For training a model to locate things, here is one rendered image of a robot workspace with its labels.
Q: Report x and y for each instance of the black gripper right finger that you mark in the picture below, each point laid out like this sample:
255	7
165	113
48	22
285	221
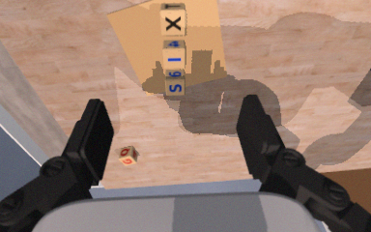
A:
266	156

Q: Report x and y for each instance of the tan flat mat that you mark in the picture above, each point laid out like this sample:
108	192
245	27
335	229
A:
138	30

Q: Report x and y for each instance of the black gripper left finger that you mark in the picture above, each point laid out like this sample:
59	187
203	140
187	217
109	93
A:
63	179

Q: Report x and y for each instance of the tan letter block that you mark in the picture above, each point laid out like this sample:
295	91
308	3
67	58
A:
175	82
128	155
173	19
174	54

